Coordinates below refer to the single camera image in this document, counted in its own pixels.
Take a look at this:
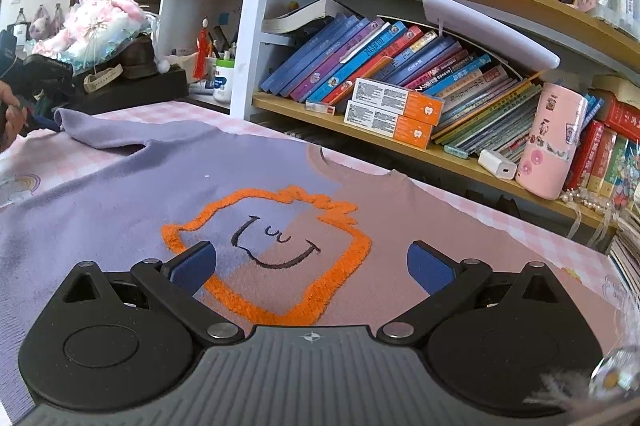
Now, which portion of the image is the pink sticker tumbler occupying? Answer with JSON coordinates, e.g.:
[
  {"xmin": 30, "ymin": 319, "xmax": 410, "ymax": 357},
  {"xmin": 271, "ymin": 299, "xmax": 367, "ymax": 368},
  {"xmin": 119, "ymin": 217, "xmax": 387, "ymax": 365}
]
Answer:
[{"xmin": 516, "ymin": 82, "xmax": 589, "ymax": 201}]

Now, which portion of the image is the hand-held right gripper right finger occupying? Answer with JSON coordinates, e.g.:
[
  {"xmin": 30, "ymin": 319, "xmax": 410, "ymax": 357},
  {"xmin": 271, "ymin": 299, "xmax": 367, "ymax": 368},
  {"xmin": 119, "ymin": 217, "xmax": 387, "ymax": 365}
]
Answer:
[{"xmin": 377, "ymin": 240, "xmax": 557, "ymax": 348}]

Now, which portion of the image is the row of blue leaning books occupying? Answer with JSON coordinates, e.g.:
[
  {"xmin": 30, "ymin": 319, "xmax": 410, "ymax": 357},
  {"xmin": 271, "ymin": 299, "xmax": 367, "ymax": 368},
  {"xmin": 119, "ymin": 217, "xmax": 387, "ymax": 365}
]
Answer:
[{"xmin": 260, "ymin": 13, "xmax": 543, "ymax": 164}]

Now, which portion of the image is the person's left hand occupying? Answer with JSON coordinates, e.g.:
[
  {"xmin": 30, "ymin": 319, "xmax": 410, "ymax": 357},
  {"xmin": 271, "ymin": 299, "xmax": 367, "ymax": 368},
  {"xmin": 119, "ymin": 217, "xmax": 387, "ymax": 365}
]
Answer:
[{"xmin": 0, "ymin": 82, "xmax": 26, "ymax": 153}]

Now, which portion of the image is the white charger plug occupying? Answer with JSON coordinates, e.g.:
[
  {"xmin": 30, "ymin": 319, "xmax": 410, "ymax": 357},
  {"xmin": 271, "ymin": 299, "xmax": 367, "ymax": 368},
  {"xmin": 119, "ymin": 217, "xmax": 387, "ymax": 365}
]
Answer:
[{"xmin": 477, "ymin": 149, "xmax": 519, "ymax": 181}]

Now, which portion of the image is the beige wrist watch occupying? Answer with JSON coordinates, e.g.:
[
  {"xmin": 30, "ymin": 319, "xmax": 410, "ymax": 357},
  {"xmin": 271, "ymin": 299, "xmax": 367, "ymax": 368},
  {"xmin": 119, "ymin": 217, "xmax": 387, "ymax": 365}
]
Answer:
[{"xmin": 82, "ymin": 65, "xmax": 124, "ymax": 93}]

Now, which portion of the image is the black box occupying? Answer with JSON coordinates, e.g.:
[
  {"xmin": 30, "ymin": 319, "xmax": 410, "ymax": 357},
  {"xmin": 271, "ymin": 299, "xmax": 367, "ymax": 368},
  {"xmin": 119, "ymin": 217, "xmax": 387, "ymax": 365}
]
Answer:
[{"xmin": 70, "ymin": 68, "xmax": 190, "ymax": 116}]

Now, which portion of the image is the brown hat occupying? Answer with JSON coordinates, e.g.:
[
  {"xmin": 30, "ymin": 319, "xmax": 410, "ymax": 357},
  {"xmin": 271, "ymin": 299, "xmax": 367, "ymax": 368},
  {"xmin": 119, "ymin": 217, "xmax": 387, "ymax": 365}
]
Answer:
[{"xmin": 117, "ymin": 33, "xmax": 159, "ymax": 80}]

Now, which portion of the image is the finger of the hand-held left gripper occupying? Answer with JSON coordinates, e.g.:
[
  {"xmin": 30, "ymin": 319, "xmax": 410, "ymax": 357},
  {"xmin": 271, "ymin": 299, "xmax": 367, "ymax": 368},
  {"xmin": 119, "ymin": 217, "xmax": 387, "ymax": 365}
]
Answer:
[{"xmin": 21, "ymin": 102, "xmax": 61, "ymax": 138}]

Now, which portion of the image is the bunch of pens and pencils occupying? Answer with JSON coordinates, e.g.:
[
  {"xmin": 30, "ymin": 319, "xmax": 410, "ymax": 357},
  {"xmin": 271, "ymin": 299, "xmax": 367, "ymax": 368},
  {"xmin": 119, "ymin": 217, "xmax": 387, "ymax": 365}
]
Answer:
[{"xmin": 207, "ymin": 26, "xmax": 239, "ymax": 62}]

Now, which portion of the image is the pink and white plush bouquet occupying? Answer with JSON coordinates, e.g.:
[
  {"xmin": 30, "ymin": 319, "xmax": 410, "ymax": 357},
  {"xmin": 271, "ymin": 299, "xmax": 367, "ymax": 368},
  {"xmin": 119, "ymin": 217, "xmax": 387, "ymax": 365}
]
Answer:
[{"xmin": 32, "ymin": 0, "xmax": 151, "ymax": 68}]

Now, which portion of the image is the white jar with green lid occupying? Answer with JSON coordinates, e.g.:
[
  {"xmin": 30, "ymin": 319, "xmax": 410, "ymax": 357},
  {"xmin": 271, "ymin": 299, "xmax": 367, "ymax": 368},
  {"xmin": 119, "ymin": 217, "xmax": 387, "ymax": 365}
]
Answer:
[{"xmin": 212, "ymin": 58, "xmax": 236, "ymax": 103}]

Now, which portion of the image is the stack of papers and booklets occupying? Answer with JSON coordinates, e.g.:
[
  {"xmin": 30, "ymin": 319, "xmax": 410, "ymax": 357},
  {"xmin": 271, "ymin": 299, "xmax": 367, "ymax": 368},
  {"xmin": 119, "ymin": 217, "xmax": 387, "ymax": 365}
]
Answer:
[{"xmin": 607, "ymin": 206, "xmax": 640, "ymax": 279}]

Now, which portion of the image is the row of red spine books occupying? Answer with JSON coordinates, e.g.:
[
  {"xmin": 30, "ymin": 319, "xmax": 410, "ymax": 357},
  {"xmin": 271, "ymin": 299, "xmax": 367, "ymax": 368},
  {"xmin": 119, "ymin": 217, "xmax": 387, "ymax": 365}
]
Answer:
[{"xmin": 565, "ymin": 91, "xmax": 640, "ymax": 213}]

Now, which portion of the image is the purple and brown knitted sweater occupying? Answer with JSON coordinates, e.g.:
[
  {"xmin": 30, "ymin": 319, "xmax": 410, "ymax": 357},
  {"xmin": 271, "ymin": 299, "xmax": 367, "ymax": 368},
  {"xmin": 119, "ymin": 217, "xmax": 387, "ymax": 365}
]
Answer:
[{"xmin": 0, "ymin": 106, "xmax": 623, "ymax": 426}]

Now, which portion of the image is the orange and white carton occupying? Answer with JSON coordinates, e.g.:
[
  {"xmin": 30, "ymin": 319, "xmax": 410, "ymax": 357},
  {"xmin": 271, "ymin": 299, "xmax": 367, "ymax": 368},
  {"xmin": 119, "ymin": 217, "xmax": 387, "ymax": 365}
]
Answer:
[
  {"xmin": 352, "ymin": 78, "xmax": 445, "ymax": 118},
  {"xmin": 344, "ymin": 100, "xmax": 434, "ymax": 150}
]

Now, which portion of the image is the white flat lamp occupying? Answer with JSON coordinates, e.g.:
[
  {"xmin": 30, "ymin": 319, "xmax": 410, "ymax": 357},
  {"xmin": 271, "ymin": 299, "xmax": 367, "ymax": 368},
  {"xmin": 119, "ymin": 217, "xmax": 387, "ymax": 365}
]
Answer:
[{"xmin": 421, "ymin": 0, "xmax": 561, "ymax": 71}]

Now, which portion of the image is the red tassel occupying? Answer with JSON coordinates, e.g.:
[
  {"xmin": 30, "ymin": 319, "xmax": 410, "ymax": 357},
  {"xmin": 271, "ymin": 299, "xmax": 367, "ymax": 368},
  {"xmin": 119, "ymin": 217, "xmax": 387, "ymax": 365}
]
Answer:
[{"xmin": 194, "ymin": 20, "xmax": 211, "ymax": 80}]

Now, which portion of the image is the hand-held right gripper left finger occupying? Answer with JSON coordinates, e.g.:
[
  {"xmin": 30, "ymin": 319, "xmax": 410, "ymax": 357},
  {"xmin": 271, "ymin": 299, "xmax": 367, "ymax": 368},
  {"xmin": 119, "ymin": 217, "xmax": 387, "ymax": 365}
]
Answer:
[{"xmin": 62, "ymin": 241, "xmax": 246, "ymax": 349}]

